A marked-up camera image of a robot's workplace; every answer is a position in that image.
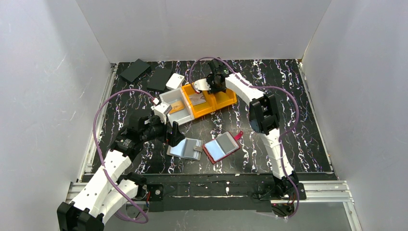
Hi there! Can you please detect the orange bin middle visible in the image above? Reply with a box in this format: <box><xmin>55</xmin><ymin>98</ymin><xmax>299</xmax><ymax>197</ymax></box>
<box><xmin>181</xmin><ymin>84</ymin><xmax>216</xmax><ymax>119</ymax></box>

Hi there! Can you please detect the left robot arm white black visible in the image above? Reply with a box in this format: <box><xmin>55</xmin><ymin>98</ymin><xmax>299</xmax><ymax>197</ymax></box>
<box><xmin>57</xmin><ymin>115</ymin><xmax>185</xmax><ymax>231</ymax></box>

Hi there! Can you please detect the grey card holder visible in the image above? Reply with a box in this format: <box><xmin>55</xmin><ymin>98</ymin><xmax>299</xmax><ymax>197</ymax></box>
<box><xmin>166</xmin><ymin>138</ymin><xmax>204</xmax><ymax>161</ymax></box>

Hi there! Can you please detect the black flat box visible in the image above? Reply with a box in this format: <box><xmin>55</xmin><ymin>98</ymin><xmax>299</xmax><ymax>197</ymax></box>
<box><xmin>146</xmin><ymin>67</ymin><xmax>173</xmax><ymax>93</ymax></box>
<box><xmin>119</xmin><ymin>59</ymin><xmax>151</xmax><ymax>83</ymax></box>

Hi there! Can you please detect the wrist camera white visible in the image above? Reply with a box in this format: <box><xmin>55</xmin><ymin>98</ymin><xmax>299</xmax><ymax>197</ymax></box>
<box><xmin>193</xmin><ymin>78</ymin><xmax>211</xmax><ymax>92</ymax></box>
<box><xmin>152</xmin><ymin>98</ymin><xmax>172</xmax><ymax>124</ymax></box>

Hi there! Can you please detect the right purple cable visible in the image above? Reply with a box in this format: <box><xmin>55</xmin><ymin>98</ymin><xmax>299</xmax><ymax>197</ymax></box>
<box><xmin>189</xmin><ymin>57</ymin><xmax>301</xmax><ymax>219</ymax></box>

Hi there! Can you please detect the aluminium rail frame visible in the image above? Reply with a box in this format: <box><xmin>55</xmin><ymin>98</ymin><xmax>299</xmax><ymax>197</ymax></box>
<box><xmin>59</xmin><ymin>64</ymin><xmax>362</xmax><ymax>231</ymax></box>

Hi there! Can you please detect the grey credit card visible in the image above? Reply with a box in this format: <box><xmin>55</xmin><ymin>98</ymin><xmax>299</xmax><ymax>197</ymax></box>
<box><xmin>189</xmin><ymin>93</ymin><xmax>206</xmax><ymax>106</ymax></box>

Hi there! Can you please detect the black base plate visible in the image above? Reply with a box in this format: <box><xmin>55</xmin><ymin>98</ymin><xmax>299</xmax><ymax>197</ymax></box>
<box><xmin>119</xmin><ymin>173</ymin><xmax>306</xmax><ymax>213</ymax></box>

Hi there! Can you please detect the orange card in bin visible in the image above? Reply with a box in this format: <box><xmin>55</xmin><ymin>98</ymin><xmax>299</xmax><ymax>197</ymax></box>
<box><xmin>169</xmin><ymin>101</ymin><xmax>185</xmax><ymax>114</ymax></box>

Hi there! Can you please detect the black flat box right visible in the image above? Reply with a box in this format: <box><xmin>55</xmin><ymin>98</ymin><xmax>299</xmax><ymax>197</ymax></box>
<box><xmin>146</xmin><ymin>67</ymin><xmax>173</xmax><ymax>93</ymax></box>

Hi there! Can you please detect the black flat box left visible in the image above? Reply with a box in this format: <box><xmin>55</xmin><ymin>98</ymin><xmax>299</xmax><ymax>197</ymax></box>
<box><xmin>119</xmin><ymin>59</ymin><xmax>151</xmax><ymax>83</ymax></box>

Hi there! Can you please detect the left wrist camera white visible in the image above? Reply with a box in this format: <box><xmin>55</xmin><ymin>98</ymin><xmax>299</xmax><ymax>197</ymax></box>
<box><xmin>152</xmin><ymin>98</ymin><xmax>172</xmax><ymax>124</ymax></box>

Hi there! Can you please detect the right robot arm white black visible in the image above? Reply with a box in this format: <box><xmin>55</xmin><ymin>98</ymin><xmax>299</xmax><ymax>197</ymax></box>
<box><xmin>206</xmin><ymin>58</ymin><xmax>298</xmax><ymax>192</ymax></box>

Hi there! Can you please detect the white plastic bin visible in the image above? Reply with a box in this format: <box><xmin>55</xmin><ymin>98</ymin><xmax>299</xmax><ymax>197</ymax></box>
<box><xmin>159</xmin><ymin>88</ymin><xmax>194</xmax><ymax>125</ymax></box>

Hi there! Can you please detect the orange bin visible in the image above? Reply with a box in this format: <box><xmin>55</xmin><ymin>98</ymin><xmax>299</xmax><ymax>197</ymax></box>
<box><xmin>209</xmin><ymin>89</ymin><xmax>238</xmax><ymax>110</ymax></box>
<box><xmin>181</xmin><ymin>84</ymin><xmax>216</xmax><ymax>119</ymax></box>

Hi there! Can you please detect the red leather card holder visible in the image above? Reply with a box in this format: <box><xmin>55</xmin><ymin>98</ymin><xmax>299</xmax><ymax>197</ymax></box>
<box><xmin>202</xmin><ymin>131</ymin><xmax>243</xmax><ymax>164</ymax></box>

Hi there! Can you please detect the white small box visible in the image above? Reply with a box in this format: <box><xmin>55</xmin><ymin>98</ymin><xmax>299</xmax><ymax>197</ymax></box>
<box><xmin>166</xmin><ymin>73</ymin><xmax>185</xmax><ymax>90</ymax></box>

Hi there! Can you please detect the orange bin right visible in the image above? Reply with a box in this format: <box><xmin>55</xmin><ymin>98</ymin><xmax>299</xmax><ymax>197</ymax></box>
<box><xmin>209</xmin><ymin>89</ymin><xmax>238</xmax><ymax>110</ymax></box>

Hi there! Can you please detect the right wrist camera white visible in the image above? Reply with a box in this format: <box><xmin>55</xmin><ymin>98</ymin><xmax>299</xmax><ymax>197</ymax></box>
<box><xmin>193</xmin><ymin>78</ymin><xmax>211</xmax><ymax>92</ymax></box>

